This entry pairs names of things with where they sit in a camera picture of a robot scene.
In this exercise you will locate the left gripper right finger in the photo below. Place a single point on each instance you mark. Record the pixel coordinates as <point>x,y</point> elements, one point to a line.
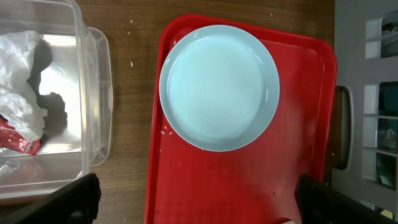
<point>318,203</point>

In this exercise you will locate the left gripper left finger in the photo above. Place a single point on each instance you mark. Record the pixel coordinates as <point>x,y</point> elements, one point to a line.
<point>77,202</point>

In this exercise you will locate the red plastic tray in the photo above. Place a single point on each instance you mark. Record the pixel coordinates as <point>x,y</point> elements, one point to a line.
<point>254,184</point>

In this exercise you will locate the red snack wrapper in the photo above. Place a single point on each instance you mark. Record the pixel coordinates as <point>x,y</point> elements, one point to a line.
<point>13,141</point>

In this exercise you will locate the white tissue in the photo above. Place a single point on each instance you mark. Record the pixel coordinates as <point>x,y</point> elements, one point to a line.
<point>18,99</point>

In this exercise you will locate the large light blue plate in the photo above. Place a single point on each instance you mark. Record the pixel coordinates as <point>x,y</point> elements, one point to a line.
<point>219,88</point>

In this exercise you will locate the clear plastic bin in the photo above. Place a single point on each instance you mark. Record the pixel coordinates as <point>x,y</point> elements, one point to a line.
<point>72,80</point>

